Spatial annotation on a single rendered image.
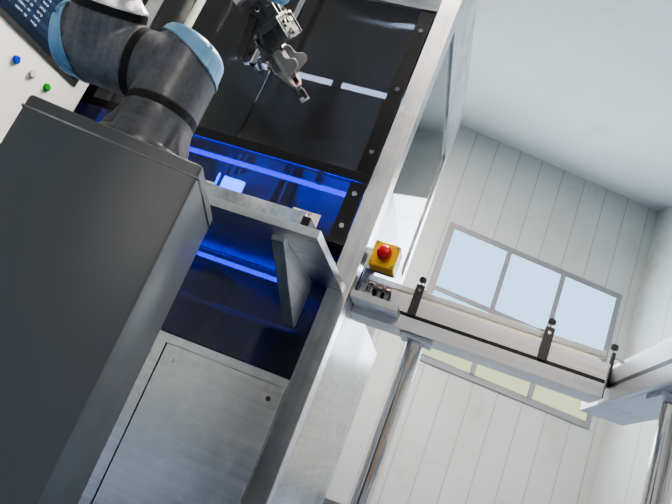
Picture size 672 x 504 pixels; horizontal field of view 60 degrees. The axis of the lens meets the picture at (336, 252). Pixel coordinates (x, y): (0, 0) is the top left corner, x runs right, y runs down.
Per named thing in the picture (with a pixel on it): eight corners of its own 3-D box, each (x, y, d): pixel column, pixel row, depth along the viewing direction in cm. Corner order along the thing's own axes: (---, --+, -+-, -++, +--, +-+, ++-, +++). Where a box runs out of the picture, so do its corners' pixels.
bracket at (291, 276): (284, 324, 153) (303, 279, 156) (294, 328, 152) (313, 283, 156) (248, 288, 121) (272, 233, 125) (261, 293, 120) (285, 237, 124)
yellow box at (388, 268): (369, 270, 161) (378, 247, 163) (394, 278, 160) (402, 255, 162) (367, 262, 154) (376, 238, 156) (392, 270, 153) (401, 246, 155)
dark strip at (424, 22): (329, 237, 160) (421, 11, 182) (344, 242, 159) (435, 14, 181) (328, 235, 159) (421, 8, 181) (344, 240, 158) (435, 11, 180)
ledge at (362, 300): (355, 308, 166) (357, 302, 167) (398, 323, 163) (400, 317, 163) (349, 295, 153) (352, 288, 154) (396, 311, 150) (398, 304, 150)
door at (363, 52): (238, 139, 176) (310, -11, 192) (371, 177, 166) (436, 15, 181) (237, 138, 176) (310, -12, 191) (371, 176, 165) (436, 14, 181)
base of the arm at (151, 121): (174, 164, 83) (203, 107, 86) (75, 122, 82) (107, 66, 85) (185, 198, 98) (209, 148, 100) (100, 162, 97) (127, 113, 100)
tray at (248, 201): (239, 247, 159) (244, 236, 159) (326, 276, 152) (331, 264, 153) (192, 193, 127) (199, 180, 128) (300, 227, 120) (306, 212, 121)
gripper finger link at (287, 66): (304, 82, 131) (284, 44, 129) (285, 93, 135) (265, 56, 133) (311, 79, 134) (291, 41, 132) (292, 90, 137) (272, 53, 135)
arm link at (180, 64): (189, 104, 87) (227, 32, 90) (107, 73, 87) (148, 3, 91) (203, 141, 98) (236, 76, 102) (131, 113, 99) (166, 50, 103)
